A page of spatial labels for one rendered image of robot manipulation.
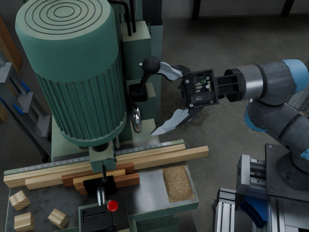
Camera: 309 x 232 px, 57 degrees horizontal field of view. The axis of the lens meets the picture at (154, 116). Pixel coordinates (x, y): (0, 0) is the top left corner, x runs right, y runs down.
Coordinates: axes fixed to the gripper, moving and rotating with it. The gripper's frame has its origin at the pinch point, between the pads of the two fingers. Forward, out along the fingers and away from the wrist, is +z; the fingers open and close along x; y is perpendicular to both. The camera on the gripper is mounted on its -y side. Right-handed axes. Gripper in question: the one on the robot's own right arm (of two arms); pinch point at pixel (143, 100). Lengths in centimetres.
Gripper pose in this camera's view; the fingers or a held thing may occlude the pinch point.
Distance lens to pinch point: 61.1
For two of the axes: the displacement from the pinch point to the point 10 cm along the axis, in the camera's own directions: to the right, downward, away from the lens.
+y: 1.3, -0.3, -9.9
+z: -9.8, 1.6, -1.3
